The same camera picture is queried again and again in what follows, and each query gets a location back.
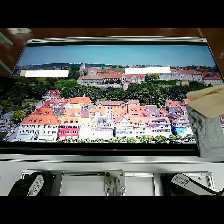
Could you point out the pale yellow shirt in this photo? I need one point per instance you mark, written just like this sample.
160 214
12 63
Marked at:
209 100

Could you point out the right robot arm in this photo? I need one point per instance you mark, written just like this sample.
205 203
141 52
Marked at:
186 185

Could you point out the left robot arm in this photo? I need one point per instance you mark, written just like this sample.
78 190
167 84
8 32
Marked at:
33 184

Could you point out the grey garment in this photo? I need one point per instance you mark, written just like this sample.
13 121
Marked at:
209 135

